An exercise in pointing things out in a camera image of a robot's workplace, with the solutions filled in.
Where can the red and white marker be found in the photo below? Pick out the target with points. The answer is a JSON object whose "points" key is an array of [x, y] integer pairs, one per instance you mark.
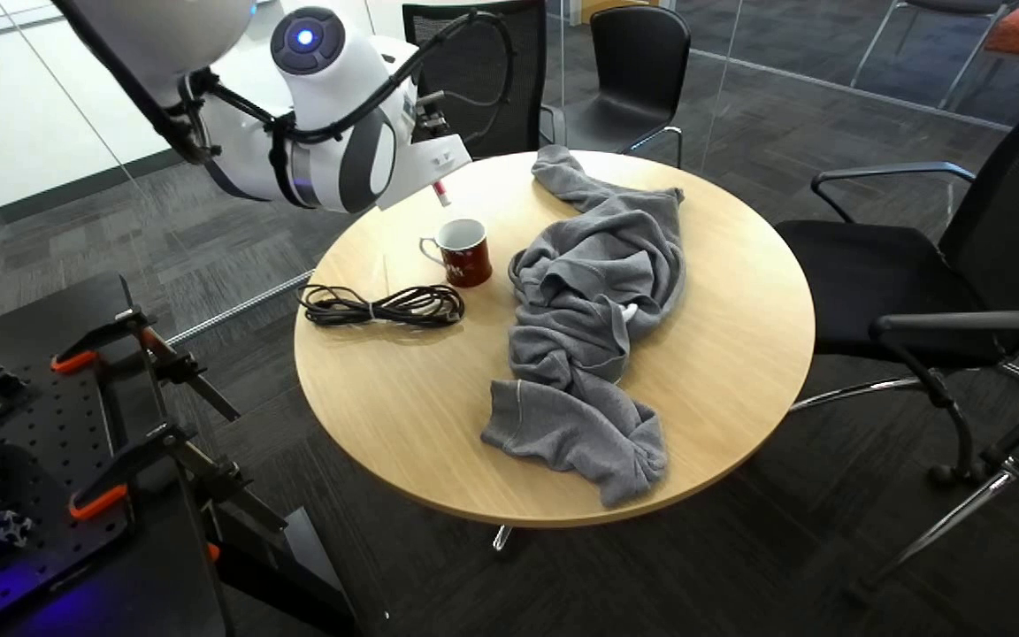
{"points": [[439, 191]]}

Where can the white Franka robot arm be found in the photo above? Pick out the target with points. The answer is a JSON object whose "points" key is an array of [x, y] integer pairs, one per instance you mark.
{"points": [[334, 71]]}

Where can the red and white mug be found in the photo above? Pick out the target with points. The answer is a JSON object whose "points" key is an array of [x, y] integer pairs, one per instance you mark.
{"points": [[468, 261]]}

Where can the grey sweater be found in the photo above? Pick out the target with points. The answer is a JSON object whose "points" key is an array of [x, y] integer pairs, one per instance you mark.
{"points": [[593, 304]]}

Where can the metal table foot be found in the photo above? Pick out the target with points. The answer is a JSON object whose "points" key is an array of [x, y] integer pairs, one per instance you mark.
{"points": [[502, 539]]}

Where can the black office chair with armrest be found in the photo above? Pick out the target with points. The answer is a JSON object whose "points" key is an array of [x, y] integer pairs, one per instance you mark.
{"points": [[639, 59]]}

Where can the black mesh office chair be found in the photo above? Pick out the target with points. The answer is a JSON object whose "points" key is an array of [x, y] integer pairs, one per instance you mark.
{"points": [[887, 270]]}

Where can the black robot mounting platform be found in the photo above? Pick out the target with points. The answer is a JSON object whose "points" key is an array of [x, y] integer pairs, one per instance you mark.
{"points": [[179, 578]]}

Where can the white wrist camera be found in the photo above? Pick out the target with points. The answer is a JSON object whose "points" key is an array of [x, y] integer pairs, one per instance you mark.
{"points": [[426, 162]]}

